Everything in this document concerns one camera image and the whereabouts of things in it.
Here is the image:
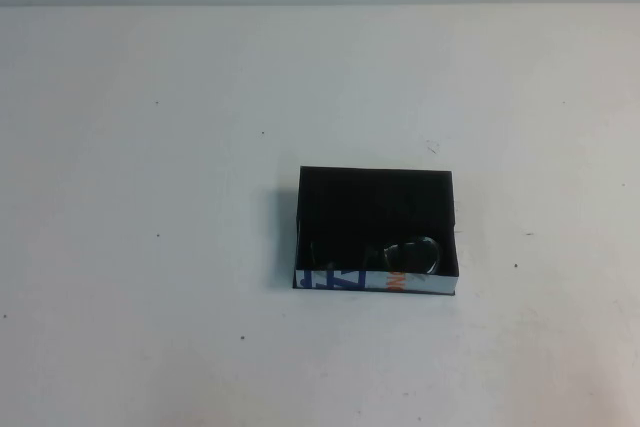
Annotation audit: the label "black glasses case printed side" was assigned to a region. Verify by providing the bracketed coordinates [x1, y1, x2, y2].
[291, 164, 460, 297]

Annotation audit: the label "black framed glasses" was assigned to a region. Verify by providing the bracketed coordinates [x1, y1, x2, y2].
[306, 233, 444, 277]

